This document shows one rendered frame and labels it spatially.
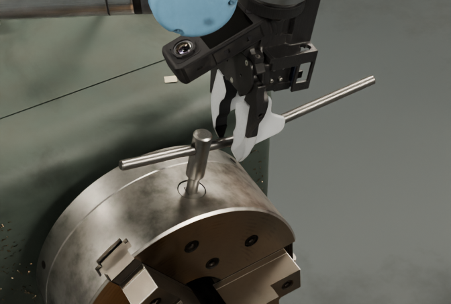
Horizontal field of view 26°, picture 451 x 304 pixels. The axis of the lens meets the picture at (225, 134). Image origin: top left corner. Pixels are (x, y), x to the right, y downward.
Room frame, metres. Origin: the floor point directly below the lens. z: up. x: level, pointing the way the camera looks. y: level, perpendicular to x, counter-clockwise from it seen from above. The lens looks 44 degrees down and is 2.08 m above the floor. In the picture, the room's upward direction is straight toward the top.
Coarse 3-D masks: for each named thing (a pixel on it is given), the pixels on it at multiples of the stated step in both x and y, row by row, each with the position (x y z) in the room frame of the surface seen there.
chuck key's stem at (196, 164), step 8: (200, 136) 0.79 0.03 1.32; (208, 136) 0.79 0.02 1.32; (192, 144) 0.79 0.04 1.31; (200, 144) 0.78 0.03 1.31; (208, 144) 0.78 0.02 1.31; (200, 152) 0.78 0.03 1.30; (208, 152) 0.78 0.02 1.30; (192, 160) 0.78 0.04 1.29; (200, 160) 0.78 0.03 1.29; (192, 168) 0.78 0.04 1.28; (200, 168) 0.78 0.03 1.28; (192, 176) 0.78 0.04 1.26; (200, 176) 0.78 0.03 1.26; (192, 184) 0.78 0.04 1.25; (192, 192) 0.78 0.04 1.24
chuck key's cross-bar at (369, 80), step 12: (360, 84) 0.89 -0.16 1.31; (372, 84) 0.90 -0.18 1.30; (324, 96) 0.87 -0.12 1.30; (336, 96) 0.87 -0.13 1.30; (300, 108) 0.85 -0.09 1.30; (312, 108) 0.86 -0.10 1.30; (288, 120) 0.84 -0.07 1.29; (216, 144) 0.79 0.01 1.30; (228, 144) 0.80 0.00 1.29; (144, 156) 0.76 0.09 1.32; (156, 156) 0.76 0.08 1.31; (168, 156) 0.76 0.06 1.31; (180, 156) 0.77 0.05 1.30; (120, 168) 0.74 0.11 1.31
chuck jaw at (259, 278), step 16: (272, 256) 0.78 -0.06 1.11; (288, 256) 0.78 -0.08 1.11; (240, 272) 0.76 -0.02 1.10; (256, 272) 0.76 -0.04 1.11; (272, 272) 0.76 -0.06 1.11; (288, 272) 0.76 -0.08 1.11; (208, 288) 0.77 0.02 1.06; (224, 288) 0.74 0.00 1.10; (240, 288) 0.74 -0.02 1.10; (256, 288) 0.74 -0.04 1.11; (272, 288) 0.74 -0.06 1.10; (288, 288) 0.75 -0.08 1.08
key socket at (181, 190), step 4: (180, 184) 0.79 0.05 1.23; (184, 184) 0.79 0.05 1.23; (180, 188) 0.78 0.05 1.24; (184, 188) 0.79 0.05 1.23; (200, 188) 0.79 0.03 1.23; (180, 192) 0.78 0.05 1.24; (184, 192) 0.78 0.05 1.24; (200, 192) 0.78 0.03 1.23; (204, 192) 0.78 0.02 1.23; (184, 196) 0.77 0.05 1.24; (188, 196) 0.77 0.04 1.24; (192, 196) 0.77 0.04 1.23; (196, 196) 0.77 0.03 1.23; (200, 196) 0.77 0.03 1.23
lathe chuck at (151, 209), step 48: (144, 192) 0.78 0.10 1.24; (240, 192) 0.80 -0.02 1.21; (96, 240) 0.73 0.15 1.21; (144, 240) 0.71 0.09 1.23; (192, 240) 0.73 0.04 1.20; (240, 240) 0.76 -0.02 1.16; (288, 240) 0.80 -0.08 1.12; (48, 288) 0.73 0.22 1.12; (96, 288) 0.68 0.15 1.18; (192, 288) 0.78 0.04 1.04
